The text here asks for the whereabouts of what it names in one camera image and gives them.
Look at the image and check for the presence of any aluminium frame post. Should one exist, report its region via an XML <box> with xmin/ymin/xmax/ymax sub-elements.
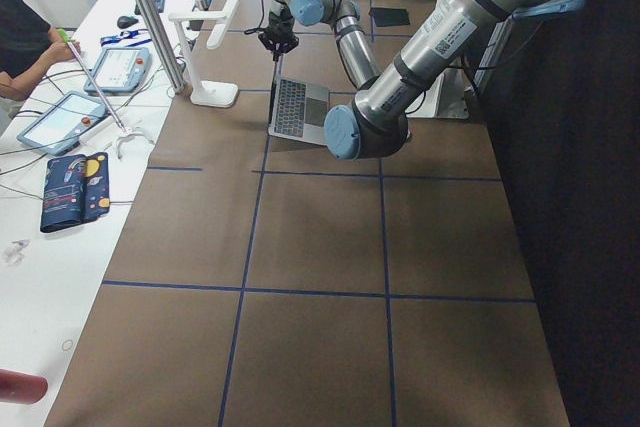
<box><xmin>135</xmin><ymin>0</ymin><xmax>186</xmax><ymax>94</ymax></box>

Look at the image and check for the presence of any white grabber claw stick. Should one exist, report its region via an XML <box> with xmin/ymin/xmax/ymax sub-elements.
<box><xmin>56</xmin><ymin>28</ymin><xmax>155</xmax><ymax>159</ymax></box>

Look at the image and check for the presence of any teach pendant tablet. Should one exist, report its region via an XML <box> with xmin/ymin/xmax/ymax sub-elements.
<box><xmin>17</xmin><ymin>92</ymin><xmax>107</xmax><ymax>156</ymax></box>
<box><xmin>90</xmin><ymin>47</ymin><xmax>151</xmax><ymax>96</ymax></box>

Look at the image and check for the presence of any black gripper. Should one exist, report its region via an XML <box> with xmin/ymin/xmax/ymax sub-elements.
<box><xmin>266</xmin><ymin>9</ymin><xmax>293</xmax><ymax>63</ymax></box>

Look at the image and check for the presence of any lower teach pendant tablet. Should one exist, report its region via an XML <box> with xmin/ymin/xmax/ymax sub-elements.
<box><xmin>17</xmin><ymin>92</ymin><xmax>107</xmax><ymax>156</ymax></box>

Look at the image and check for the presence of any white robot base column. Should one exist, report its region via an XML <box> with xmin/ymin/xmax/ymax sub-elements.
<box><xmin>404</xmin><ymin>0</ymin><xmax>471</xmax><ymax>120</ymax></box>

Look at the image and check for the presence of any black computer mouse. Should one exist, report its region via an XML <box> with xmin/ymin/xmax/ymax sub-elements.
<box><xmin>116</xmin><ymin>15</ymin><xmax>139</xmax><ymax>30</ymax></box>

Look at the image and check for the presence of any dark blue space pencil case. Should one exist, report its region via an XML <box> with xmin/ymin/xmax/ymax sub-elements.
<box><xmin>40</xmin><ymin>152</ymin><xmax>111</xmax><ymax>233</ymax></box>

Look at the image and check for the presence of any person's hand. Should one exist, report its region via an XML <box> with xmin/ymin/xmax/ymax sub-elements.
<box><xmin>45</xmin><ymin>41</ymin><xmax>79</xmax><ymax>64</ymax></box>

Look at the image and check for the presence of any grey laptop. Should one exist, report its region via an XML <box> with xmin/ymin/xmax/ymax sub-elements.
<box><xmin>268</xmin><ymin>64</ymin><xmax>330</xmax><ymax>146</ymax></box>

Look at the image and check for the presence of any person's forearm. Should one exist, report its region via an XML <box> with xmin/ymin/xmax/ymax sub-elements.
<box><xmin>1</xmin><ymin>50</ymin><xmax>56</xmax><ymax>101</ymax></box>

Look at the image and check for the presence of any blue lanyard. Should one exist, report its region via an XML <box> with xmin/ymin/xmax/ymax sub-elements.
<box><xmin>100</xmin><ymin>29</ymin><xmax>153</xmax><ymax>47</ymax></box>

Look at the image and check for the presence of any white desk lamp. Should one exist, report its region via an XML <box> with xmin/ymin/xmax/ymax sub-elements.
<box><xmin>168</xmin><ymin>0</ymin><xmax>240</xmax><ymax>108</ymax></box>

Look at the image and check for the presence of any upper teach pendant tablet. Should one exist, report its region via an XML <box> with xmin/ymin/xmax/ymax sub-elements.
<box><xmin>90</xmin><ymin>47</ymin><xmax>151</xmax><ymax>96</ymax></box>

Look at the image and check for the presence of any red cylinder bottle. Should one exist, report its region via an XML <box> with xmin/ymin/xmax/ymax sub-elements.
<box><xmin>0</xmin><ymin>369</ymin><xmax>48</xmax><ymax>405</ymax></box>

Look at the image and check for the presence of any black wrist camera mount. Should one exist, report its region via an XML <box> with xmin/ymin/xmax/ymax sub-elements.
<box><xmin>258</xmin><ymin>31</ymin><xmax>299</xmax><ymax>55</ymax></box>

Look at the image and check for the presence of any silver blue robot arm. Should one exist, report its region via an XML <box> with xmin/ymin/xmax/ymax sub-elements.
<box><xmin>260</xmin><ymin>0</ymin><xmax>586</xmax><ymax>160</ymax></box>

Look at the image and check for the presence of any black mouse pad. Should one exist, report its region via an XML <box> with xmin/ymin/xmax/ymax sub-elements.
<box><xmin>369</xmin><ymin>7</ymin><xmax>410</xmax><ymax>28</ymax></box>

